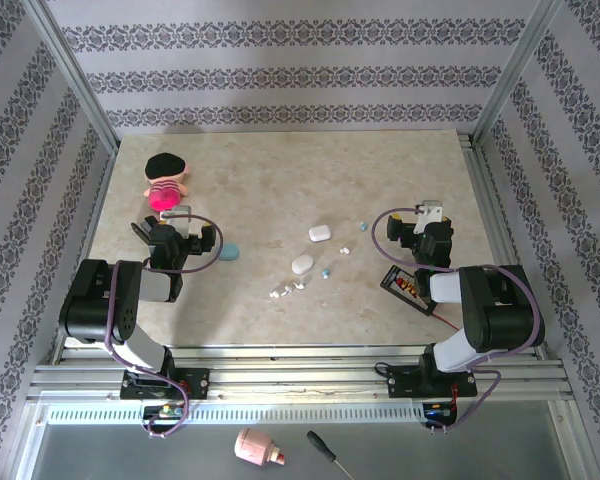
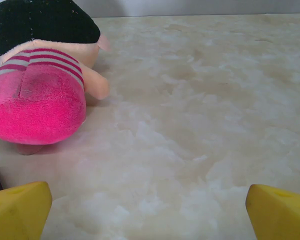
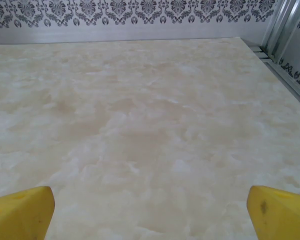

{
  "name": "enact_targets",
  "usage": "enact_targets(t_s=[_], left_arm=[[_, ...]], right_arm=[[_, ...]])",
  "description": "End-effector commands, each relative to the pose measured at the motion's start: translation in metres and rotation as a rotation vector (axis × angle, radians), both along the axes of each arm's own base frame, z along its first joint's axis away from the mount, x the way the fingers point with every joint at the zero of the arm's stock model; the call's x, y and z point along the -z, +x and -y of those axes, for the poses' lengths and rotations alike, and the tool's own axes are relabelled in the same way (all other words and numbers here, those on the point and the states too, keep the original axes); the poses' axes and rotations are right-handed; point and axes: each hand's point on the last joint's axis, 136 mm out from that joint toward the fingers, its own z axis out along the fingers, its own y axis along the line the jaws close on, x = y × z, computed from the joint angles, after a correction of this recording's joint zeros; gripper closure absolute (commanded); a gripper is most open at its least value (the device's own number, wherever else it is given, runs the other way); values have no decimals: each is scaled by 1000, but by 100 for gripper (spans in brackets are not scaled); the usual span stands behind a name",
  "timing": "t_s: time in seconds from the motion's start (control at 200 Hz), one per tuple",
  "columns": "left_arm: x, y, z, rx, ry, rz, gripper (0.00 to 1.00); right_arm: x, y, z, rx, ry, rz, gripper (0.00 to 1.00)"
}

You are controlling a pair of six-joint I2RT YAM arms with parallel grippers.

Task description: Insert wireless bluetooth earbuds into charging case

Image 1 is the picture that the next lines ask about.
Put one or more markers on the black battery tester board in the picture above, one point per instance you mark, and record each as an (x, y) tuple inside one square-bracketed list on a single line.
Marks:
[(402, 286)]

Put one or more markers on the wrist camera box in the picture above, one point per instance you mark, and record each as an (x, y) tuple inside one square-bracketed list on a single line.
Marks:
[(176, 220), (430, 212)]

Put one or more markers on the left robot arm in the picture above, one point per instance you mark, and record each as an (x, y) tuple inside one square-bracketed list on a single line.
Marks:
[(95, 310)]

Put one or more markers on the aluminium side rail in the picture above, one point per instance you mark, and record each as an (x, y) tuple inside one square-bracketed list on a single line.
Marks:
[(490, 210), (99, 210)]

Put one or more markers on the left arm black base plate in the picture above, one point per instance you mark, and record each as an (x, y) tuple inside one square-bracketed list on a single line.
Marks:
[(195, 384)]

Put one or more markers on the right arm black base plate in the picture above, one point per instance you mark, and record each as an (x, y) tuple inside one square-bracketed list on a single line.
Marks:
[(402, 382)]

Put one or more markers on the white rectangular charging case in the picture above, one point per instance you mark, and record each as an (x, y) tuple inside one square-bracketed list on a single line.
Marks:
[(318, 233)]

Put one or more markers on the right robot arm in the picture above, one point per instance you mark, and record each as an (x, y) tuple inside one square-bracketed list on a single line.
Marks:
[(500, 310)]

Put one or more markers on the white oval charging case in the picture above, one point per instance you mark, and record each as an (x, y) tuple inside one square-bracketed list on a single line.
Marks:
[(302, 263)]

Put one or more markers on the grey metal base plate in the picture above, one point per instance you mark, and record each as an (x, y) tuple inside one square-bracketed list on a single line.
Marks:
[(430, 455)]

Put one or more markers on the pink toy bottle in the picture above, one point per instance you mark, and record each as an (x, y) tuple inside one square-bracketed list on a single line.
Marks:
[(252, 446)]

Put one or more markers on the small circuit board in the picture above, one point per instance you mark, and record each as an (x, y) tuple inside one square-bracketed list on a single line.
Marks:
[(437, 412), (169, 411)]

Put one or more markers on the blue earbud charging case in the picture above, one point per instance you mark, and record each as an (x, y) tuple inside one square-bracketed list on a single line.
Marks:
[(228, 252)]

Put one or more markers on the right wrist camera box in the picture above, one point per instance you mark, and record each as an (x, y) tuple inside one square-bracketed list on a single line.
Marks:
[(430, 212)]

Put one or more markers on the plush doll pink dress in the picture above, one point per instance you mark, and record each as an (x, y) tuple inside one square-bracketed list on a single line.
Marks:
[(165, 170)]

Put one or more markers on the white stem earbud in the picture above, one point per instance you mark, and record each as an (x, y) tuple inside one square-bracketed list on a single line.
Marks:
[(298, 285), (275, 294)]

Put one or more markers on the aluminium frame post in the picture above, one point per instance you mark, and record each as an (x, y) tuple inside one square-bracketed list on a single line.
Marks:
[(72, 75), (517, 75)]

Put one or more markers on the aluminium front rail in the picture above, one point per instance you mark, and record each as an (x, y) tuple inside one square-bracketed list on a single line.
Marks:
[(305, 387)]

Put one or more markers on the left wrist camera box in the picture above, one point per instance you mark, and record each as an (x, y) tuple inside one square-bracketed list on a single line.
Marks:
[(176, 220)]

